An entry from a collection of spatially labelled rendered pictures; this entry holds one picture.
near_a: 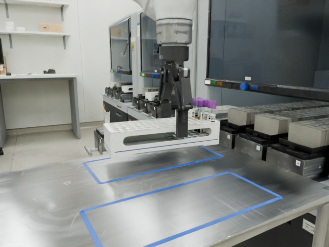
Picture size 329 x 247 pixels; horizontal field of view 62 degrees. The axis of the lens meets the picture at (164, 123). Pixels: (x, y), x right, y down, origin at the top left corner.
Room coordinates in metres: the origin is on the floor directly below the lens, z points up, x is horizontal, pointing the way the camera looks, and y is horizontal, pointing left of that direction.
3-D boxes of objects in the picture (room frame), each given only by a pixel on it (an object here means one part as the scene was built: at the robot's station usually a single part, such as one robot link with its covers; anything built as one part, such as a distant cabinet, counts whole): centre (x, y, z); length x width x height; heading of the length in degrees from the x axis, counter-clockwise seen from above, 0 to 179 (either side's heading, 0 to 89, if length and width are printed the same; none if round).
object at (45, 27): (4.05, 1.60, 1.52); 0.29 x 0.22 x 0.12; 114
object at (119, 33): (2.66, 0.19, 1.28); 0.61 x 0.51 x 0.63; 25
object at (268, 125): (0.94, -0.37, 0.85); 0.12 x 0.02 x 0.06; 25
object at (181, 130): (0.66, -0.04, 0.92); 0.03 x 0.01 x 0.07; 112
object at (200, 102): (0.74, -0.10, 0.91); 0.02 x 0.02 x 0.11
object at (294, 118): (0.98, -0.45, 0.85); 0.12 x 0.02 x 0.06; 25
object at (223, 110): (1.20, -0.20, 0.83); 0.30 x 0.10 x 0.06; 115
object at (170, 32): (0.71, -0.02, 1.14); 0.09 x 0.09 x 0.06
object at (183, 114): (0.65, -0.05, 0.95); 0.03 x 0.01 x 0.05; 22
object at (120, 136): (0.70, 0.00, 0.88); 0.30 x 0.10 x 0.06; 112
